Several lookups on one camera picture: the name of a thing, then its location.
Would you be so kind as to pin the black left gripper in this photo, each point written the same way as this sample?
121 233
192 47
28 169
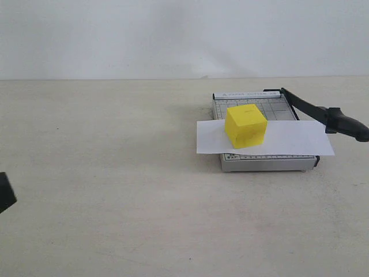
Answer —
7 195

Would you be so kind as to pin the yellow foam cube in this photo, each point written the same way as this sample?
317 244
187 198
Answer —
245 126

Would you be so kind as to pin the white paper sheet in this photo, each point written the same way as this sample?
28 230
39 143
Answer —
281 138

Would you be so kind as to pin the black cutter blade lever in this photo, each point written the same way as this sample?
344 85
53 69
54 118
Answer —
333 118

